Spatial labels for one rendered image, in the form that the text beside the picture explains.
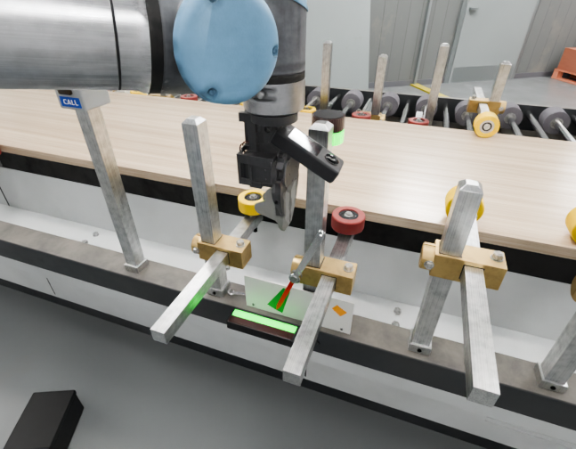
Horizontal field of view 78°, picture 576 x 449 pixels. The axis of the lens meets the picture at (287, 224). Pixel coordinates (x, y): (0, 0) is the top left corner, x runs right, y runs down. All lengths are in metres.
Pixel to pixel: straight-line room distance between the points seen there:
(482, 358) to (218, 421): 1.16
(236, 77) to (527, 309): 0.92
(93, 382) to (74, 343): 0.26
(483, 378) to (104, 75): 0.52
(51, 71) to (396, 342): 0.78
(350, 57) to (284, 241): 4.49
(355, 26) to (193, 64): 5.15
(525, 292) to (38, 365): 1.83
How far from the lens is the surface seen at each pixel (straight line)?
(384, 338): 0.87
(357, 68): 5.40
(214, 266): 0.79
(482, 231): 0.92
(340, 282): 0.75
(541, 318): 1.10
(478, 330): 0.59
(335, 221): 0.84
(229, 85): 0.31
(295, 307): 0.85
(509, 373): 0.92
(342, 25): 5.35
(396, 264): 0.99
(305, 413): 1.54
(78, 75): 0.32
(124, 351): 1.84
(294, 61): 0.50
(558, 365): 0.88
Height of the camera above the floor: 1.37
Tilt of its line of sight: 34 degrees down
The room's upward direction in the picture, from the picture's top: straight up
